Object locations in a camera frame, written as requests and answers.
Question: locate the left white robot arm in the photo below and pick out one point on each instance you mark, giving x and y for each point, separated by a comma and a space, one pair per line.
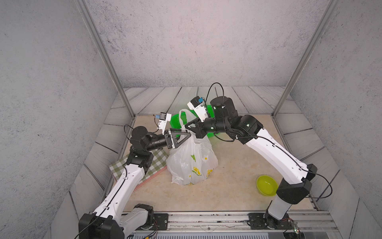
107, 221

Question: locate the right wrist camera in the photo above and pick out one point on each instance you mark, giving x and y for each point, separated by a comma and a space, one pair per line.
198, 105

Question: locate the left metal frame post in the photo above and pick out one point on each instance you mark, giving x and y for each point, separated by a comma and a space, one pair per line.
86, 15

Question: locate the lime green bowl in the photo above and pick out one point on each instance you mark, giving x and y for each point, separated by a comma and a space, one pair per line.
266, 185

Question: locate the right metal frame post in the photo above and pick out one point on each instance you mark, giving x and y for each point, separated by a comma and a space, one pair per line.
317, 34

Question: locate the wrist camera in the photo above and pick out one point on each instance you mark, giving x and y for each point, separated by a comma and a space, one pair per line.
161, 121
198, 105

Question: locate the green perforated plastic basket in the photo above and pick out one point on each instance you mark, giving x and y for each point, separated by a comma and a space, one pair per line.
176, 123

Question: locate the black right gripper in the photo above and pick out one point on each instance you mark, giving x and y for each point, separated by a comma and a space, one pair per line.
199, 129

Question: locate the metal frame post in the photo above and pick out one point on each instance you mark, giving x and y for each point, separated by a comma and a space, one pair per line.
86, 15
317, 34

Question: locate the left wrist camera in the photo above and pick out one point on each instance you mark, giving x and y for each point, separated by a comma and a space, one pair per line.
161, 121

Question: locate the white plastic bag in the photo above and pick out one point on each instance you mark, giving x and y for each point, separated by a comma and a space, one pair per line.
192, 162

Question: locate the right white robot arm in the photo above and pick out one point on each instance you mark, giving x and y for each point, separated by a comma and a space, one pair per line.
297, 176

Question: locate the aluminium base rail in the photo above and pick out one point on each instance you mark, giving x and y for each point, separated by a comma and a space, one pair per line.
299, 224

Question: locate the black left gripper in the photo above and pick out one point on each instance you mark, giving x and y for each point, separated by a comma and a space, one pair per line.
169, 144

